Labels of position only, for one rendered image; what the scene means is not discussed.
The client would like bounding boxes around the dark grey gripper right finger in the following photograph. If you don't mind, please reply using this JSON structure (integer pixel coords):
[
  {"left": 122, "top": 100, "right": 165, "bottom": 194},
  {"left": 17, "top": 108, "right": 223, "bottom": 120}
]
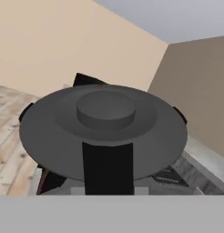
[{"left": 107, "top": 141, "right": 149, "bottom": 196}]

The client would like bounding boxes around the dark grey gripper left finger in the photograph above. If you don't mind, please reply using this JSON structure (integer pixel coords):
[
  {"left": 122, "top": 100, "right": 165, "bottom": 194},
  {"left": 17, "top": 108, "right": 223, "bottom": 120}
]
[{"left": 70, "top": 141, "right": 109, "bottom": 196}]

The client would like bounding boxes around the grey round disc with knob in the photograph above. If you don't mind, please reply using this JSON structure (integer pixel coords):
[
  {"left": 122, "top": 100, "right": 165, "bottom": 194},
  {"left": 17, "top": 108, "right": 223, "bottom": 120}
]
[{"left": 19, "top": 84, "right": 188, "bottom": 183}]

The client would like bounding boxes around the black frame under grey disc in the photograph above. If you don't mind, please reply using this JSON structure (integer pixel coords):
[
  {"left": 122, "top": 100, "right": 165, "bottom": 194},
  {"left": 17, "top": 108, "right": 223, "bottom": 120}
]
[{"left": 18, "top": 72, "right": 189, "bottom": 196}]

